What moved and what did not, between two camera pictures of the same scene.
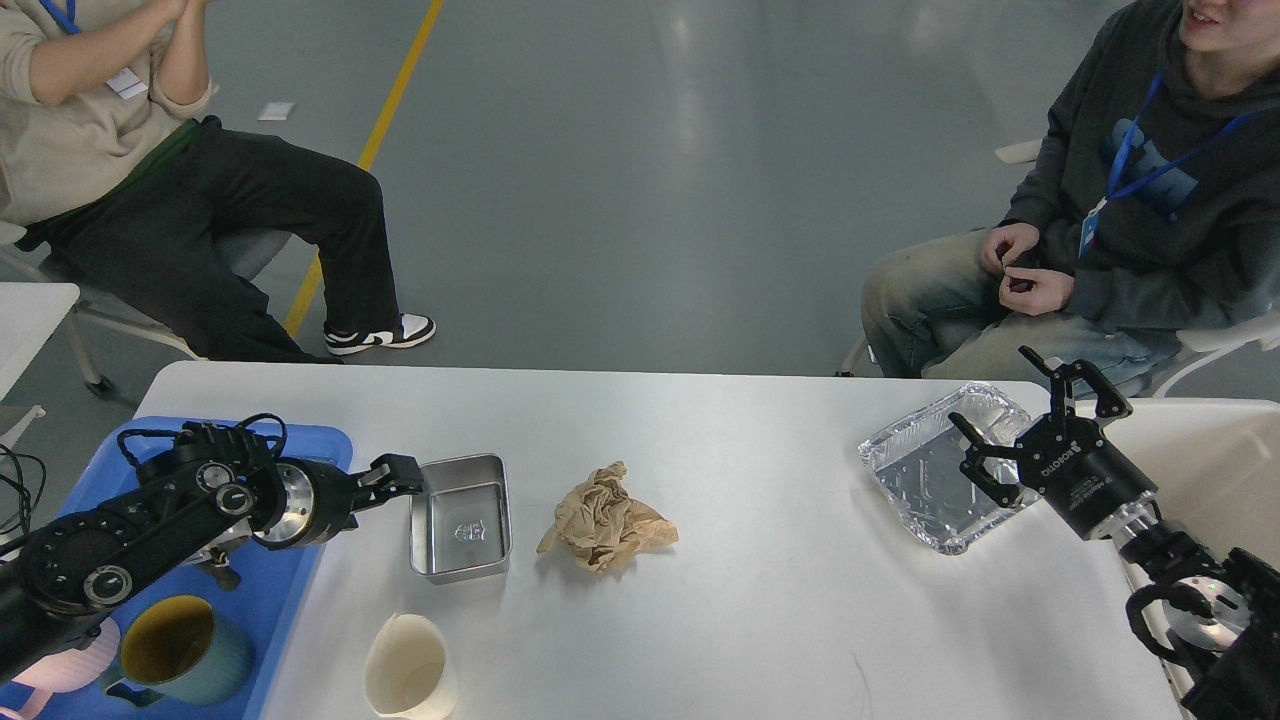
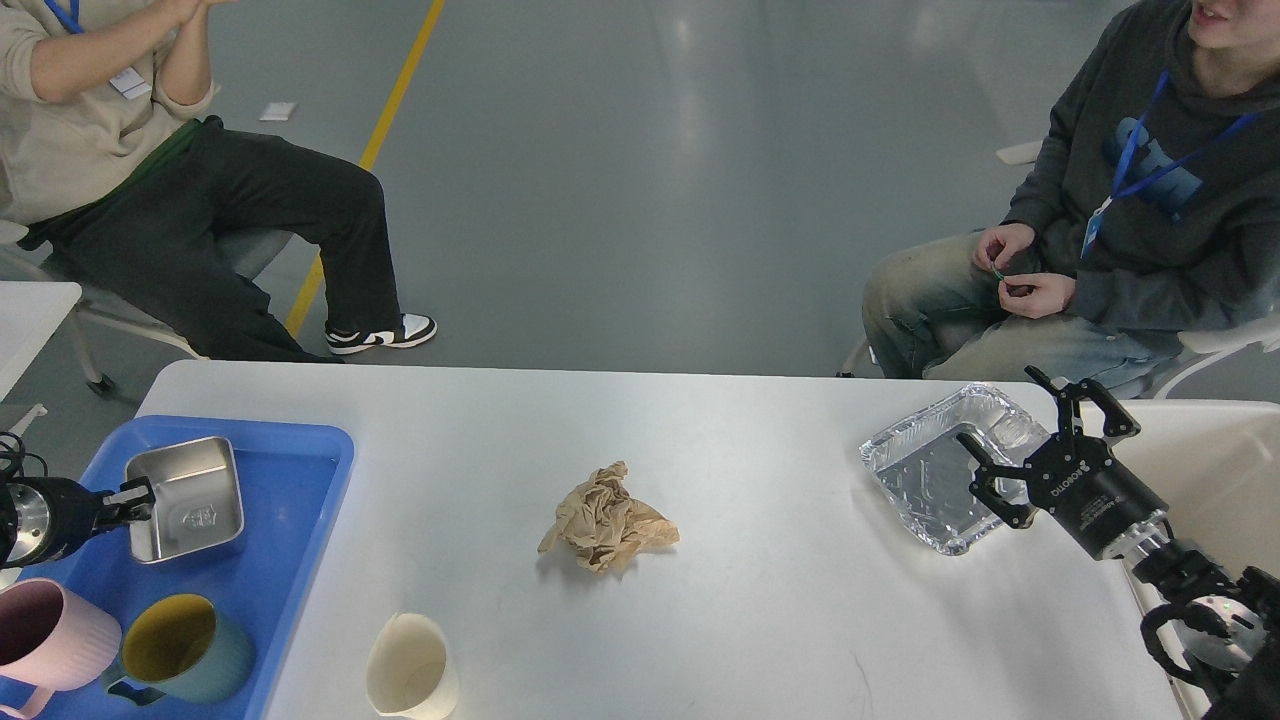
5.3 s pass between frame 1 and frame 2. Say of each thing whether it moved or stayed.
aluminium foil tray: stayed
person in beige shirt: stayed
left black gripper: moved
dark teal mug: stayed
